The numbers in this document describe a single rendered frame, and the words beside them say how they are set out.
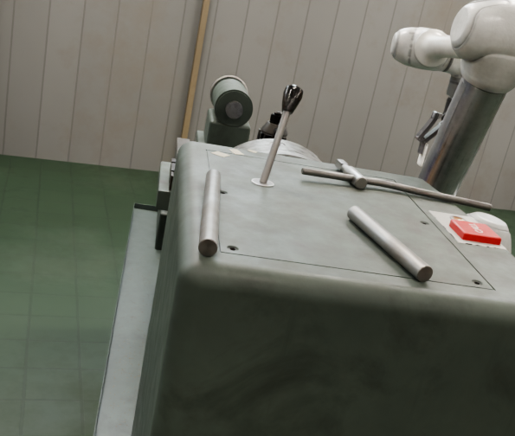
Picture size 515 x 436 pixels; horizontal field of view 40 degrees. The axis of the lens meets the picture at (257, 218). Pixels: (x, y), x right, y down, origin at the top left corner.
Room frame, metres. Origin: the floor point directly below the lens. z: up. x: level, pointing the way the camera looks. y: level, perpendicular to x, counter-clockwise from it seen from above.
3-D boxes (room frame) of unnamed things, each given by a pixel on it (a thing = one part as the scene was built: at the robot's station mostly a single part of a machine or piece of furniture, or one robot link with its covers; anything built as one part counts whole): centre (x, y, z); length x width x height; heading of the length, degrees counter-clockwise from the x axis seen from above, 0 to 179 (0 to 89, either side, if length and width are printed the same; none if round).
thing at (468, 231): (1.03, -0.33, 1.26); 0.06 x 0.06 x 0.02; 10
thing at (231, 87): (2.62, 0.18, 1.01); 0.30 x 0.20 x 0.29; 10
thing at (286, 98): (1.15, -0.02, 1.38); 0.04 x 0.03 x 0.05; 10
